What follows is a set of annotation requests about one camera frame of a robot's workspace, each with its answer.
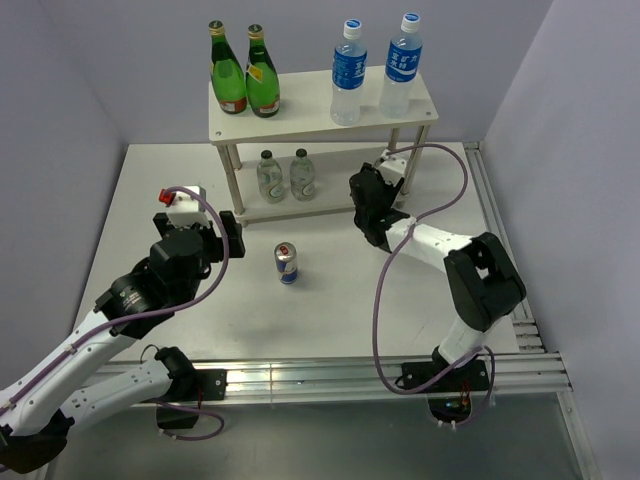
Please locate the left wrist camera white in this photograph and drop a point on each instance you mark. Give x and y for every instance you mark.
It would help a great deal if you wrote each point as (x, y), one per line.
(182, 210)

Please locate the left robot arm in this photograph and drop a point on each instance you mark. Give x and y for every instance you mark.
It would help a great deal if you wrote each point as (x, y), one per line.
(52, 402)

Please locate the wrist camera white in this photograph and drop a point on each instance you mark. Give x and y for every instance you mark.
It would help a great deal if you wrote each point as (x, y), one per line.
(392, 167)
(182, 210)

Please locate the clear chang bottle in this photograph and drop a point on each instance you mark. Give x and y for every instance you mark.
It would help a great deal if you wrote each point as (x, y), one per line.
(270, 178)
(302, 176)

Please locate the small pocari sweat bottle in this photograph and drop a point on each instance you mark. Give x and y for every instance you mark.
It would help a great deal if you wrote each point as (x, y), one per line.
(348, 74)

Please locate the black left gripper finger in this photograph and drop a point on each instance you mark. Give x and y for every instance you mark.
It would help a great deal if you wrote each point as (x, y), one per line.
(233, 231)
(163, 225)

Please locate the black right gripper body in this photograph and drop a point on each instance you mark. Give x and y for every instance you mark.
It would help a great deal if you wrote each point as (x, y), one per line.
(388, 189)

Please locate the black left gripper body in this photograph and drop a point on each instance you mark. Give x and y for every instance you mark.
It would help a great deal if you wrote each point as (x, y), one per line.
(212, 252)

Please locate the green glass bottle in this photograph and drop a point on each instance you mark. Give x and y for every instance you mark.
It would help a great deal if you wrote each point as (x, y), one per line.
(262, 83)
(227, 77)

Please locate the large pocari sweat bottle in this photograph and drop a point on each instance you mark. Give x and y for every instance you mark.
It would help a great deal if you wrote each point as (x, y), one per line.
(401, 67)

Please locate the white two-tier shelf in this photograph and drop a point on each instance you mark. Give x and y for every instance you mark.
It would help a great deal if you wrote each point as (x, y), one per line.
(303, 121)

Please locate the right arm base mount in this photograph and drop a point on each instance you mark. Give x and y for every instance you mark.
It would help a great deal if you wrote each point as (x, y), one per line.
(453, 399)

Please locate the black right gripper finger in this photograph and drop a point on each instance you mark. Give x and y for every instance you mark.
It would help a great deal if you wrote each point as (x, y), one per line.
(398, 187)
(367, 171)

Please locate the red bull can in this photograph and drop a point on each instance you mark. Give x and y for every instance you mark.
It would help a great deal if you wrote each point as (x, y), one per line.
(285, 255)

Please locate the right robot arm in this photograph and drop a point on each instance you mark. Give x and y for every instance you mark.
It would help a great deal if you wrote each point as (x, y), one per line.
(484, 283)

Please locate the green glass bottle left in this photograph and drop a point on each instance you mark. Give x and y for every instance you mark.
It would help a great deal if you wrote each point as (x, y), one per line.
(227, 77)

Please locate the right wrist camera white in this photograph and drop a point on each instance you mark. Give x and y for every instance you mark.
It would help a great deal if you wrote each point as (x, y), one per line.
(392, 167)

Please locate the green glass bottle right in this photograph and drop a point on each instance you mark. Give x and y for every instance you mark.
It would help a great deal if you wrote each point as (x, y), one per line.
(262, 83)

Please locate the aluminium rail frame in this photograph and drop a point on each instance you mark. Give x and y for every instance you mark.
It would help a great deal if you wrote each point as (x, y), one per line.
(303, 399)

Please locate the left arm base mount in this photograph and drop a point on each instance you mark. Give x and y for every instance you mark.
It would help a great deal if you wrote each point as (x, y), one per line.
(192, 393)

